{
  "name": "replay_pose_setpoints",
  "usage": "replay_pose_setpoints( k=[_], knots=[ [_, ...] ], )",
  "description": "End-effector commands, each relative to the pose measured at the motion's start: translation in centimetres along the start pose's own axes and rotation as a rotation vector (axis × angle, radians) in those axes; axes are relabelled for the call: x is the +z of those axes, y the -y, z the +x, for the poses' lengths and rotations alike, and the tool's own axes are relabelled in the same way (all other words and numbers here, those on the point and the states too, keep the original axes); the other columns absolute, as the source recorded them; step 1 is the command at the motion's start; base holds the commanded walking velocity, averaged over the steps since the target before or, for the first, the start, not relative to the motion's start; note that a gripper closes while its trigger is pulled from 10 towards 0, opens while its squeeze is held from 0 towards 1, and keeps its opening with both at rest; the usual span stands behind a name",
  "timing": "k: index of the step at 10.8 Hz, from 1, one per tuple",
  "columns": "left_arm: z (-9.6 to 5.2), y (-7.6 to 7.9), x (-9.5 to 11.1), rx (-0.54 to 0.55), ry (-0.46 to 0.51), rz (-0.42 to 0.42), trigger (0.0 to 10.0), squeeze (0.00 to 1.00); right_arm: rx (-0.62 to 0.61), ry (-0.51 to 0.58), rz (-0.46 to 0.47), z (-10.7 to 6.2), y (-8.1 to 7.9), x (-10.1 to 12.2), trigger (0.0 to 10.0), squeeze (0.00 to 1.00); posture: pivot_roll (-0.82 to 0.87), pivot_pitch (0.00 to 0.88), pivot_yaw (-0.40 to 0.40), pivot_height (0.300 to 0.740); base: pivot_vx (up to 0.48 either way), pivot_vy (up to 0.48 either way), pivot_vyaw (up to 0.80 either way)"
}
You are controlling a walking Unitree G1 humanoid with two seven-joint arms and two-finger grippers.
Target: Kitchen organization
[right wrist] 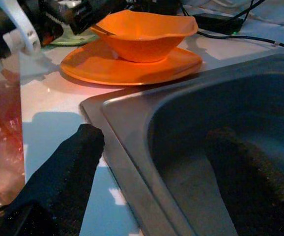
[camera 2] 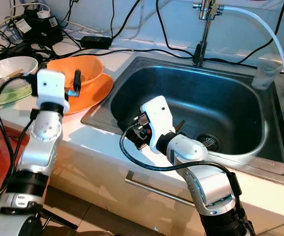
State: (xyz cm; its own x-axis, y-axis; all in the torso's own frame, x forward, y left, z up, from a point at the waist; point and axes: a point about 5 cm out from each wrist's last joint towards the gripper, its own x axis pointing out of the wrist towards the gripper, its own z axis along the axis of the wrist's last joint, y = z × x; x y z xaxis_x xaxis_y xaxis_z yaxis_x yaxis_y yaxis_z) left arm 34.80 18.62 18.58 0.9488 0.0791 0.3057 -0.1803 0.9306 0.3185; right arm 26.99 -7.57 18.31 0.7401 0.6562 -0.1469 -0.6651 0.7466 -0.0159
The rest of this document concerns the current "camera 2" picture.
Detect metal faucet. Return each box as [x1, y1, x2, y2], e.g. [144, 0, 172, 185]
[192, 0, 224, 67]

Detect white bowl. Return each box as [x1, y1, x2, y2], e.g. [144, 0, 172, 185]
[0, 56, 38, 84]

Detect orange plate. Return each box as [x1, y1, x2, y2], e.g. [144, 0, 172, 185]
[61, 73, 113, 115]

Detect stainless steel sink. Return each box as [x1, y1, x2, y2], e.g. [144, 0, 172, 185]
[81, 55, 284, 187]

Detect metal drawer handle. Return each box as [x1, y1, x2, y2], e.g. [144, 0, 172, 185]
[125, 171, 199, 205]

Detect black device with white labels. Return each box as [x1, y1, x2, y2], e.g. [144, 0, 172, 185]
[16, 10, 64, 45]

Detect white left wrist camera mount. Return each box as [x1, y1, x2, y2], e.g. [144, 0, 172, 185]
[36, 69, 70, 114]

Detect black stand leg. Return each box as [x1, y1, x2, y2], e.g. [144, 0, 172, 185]
[39, 206, 79, 231]

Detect orange bowl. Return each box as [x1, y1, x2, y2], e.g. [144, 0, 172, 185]
[46, 54, 104, 94]

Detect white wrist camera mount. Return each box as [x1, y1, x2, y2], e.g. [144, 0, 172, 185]
[141, 96, 174, 154]
[36, 69, 70, 114]

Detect metal sink drain strainer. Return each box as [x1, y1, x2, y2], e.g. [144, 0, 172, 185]
[196, 133, 221, 153]

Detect red-tipped wooden chopstick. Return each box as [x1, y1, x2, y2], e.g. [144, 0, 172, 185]
[0, 69, 25, 91]

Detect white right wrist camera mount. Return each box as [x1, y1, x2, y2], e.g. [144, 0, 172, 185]
[141, 96, 174, 154]

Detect black power adapter brick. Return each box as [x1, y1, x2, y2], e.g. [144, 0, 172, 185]
[81, 35, 112, 48]

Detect black power strip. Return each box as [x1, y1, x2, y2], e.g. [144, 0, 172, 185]
[0, 44, 34, 62]

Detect green plate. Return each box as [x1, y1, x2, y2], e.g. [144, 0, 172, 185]
[0, 76, 37, 106]

